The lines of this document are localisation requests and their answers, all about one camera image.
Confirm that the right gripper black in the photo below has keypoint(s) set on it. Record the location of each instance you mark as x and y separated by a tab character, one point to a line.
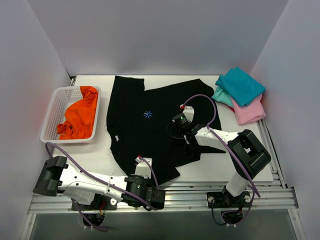
178	122

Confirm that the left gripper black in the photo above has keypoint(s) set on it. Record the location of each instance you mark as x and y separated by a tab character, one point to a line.
158	197

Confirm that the black t shirt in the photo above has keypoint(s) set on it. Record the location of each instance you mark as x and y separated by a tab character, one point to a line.
136	121

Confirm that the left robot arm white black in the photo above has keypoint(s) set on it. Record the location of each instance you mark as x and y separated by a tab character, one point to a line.
60	177

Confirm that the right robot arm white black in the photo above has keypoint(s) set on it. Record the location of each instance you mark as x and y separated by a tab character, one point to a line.
247	153

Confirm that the mint green folded t shirt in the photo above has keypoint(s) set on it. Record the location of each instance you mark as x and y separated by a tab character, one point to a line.
222	96

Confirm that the pink folded t shirt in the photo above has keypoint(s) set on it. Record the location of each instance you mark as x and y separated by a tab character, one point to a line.
251	113

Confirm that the teal folded t shirt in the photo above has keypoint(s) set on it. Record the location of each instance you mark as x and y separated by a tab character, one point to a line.
241	87

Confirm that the orange t shirt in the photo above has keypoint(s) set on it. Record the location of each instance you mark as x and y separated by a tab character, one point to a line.
80	116

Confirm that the white plastic basket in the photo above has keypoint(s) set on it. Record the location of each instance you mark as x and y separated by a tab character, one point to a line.
61	99

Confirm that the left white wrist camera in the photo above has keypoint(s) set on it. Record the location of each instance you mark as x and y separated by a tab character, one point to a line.
143	167

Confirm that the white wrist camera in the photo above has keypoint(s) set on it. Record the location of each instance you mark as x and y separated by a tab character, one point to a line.
188	111
143	167

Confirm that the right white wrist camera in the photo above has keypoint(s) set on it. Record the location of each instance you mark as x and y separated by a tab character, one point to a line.
188	111

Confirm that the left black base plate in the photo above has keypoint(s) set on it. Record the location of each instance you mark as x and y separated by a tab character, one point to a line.
93	202

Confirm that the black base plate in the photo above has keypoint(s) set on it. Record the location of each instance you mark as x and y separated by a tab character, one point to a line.
219	200
93	202

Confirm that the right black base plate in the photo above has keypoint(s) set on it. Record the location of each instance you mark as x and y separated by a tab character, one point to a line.
219	200

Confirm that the aluminium rail frame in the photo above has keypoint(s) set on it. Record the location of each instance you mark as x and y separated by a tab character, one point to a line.
186	215

